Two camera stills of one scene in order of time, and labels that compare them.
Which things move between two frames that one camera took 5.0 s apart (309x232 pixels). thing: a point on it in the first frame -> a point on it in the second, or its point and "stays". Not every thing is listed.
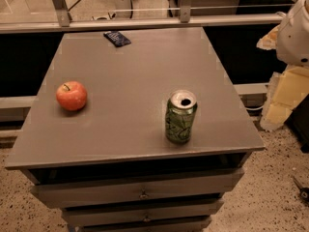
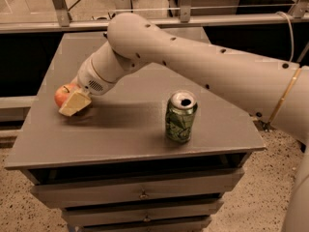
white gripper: [294, 40] -> [89, 76]
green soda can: [180, 116] stays
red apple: [71, 96] stays
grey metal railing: [59, 16] stays
